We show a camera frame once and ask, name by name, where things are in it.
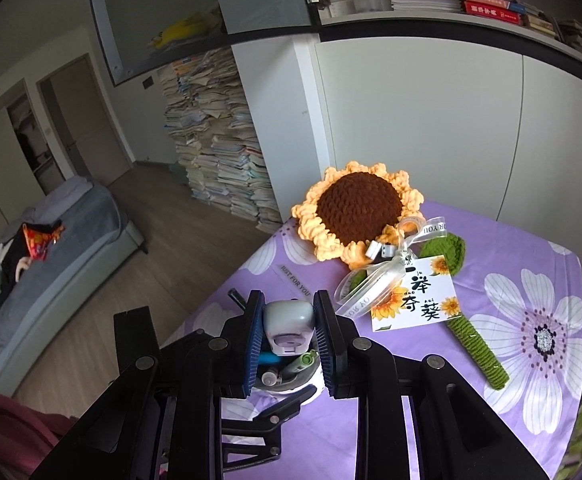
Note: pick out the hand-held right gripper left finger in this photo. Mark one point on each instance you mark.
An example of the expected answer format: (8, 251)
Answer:
(253, 340)

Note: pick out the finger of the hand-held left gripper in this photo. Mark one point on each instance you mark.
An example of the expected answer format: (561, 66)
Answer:
(136, 335)
(273, 420)

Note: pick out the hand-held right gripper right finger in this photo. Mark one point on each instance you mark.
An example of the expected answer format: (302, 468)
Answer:
(323, 340)

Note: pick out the blue pen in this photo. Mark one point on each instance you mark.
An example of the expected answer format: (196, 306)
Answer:
(271, 358)

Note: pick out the green pen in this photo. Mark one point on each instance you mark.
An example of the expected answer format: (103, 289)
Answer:
(302, 361)

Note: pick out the grey perforated pen holder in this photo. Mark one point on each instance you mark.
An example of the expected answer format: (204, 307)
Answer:
(296, 391)

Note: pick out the white correction tape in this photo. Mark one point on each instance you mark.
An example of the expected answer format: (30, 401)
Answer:
(289, 325)

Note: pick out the clear gel pen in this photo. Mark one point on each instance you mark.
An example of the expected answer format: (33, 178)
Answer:
(271, 376)

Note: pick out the black pen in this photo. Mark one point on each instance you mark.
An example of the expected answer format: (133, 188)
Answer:
(236, 299)

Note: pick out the person's left forearm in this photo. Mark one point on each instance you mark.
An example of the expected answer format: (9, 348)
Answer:
(11, 440)

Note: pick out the white translucent ribbon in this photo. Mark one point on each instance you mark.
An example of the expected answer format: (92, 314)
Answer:
(371, 280)

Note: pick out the grey bed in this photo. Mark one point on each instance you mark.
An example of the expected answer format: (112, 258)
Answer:
(66, 260)

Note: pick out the small white box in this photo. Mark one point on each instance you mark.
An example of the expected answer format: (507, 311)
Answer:
(381, 250)

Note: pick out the white sunflower printed card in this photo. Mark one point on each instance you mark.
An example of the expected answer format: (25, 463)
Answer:
(421, 295)

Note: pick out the red orange cloth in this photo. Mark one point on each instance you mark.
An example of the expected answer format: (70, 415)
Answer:
(41, 240)

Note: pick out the crochet sunflower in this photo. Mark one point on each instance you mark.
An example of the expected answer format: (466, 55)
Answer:
(361, 205)

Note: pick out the tall pile of papers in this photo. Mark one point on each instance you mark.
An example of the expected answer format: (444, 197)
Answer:
(221, 150)

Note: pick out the purple floral tablecloth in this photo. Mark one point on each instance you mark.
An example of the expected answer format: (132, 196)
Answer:
(496, 240)

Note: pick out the open wardrobe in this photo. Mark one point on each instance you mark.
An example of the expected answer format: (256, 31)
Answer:
(33, 145)

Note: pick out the brown door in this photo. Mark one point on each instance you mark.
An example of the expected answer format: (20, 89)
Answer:
(91, 120)

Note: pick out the white bookcase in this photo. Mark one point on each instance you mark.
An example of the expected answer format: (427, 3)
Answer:
(411, 110)

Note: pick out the yellow plush toy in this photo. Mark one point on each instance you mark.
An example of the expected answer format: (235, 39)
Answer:
(186, 32)

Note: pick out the black framed glass door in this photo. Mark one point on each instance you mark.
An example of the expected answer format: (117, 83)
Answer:
(196, 5)

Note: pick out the stack of red books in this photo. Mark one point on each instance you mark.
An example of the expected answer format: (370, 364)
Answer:
(491, 7)

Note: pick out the small stack of books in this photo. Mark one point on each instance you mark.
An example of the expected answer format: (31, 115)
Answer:
(538, 21)

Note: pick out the black wall switch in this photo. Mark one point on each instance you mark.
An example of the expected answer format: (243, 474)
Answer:
(148, 83)

